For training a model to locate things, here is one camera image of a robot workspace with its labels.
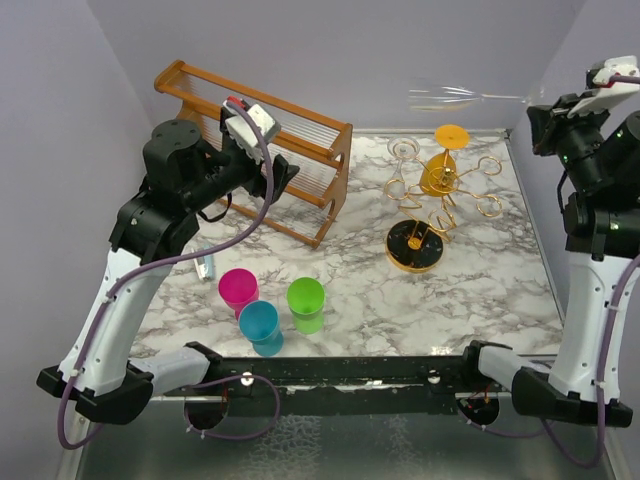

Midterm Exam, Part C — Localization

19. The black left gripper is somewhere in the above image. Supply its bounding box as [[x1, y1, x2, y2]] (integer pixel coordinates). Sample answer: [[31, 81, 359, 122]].
[[183, 110, 299, 212]]

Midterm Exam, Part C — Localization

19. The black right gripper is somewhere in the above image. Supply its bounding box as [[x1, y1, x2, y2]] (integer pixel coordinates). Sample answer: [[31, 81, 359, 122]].
[[531, 89, 614, 190]]

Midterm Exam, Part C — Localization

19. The yellow plastic wine glass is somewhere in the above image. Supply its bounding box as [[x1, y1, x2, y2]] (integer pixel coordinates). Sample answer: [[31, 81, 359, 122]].
[[419, 124, 470, 197]]

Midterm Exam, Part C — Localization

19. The clear wine glass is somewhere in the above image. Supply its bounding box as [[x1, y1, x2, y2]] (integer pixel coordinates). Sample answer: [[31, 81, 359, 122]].
[[408, 82, 545, 112], [382, 136, 420, 211]]

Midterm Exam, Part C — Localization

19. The pink plastic wine glass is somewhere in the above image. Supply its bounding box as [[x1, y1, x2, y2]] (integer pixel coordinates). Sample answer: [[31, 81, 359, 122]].
[[218, 268, 259, 319]]

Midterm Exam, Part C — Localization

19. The green plastic wine glass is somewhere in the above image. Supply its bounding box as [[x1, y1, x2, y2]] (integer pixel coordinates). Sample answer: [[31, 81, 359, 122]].
[[286, 277, 325, 335]]

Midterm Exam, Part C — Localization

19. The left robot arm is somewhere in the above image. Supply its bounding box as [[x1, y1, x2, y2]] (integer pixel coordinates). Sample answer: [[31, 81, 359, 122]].
[[36, 116, 299, 425]]

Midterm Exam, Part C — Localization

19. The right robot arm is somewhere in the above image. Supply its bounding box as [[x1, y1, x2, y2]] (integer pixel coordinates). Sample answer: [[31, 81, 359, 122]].
[[459, 91, 639, 428]]

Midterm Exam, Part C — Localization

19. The wooden two-tier shelf rack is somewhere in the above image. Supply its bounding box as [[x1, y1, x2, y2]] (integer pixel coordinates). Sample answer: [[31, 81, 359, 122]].
[[154, 60, 353, 249]]

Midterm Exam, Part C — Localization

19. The blue plastic wine glass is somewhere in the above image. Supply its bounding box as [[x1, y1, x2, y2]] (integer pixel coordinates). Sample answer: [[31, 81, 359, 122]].
[[238, 300, 284, 357]]

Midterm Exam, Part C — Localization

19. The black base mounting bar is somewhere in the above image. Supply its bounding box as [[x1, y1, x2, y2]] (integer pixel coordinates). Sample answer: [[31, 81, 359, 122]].
[[164, 349, 521, 417]]

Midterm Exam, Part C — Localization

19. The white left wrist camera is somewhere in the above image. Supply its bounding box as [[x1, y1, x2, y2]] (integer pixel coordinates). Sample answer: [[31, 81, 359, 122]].
[[221, 96, 281, 164]]

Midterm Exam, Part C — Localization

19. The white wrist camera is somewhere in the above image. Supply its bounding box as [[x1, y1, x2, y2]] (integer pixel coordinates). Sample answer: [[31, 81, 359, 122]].
[[568, 55, 639, 118], [221, 96, 281, 164]]

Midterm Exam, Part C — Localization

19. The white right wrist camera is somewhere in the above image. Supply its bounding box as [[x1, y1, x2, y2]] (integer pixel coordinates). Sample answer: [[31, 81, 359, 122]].
[[568, 55, 639, 118]]

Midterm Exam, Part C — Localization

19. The gold wire wine glass rack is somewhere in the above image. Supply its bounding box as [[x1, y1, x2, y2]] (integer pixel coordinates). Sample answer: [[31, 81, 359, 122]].
[[384, 153, 503, 274]]

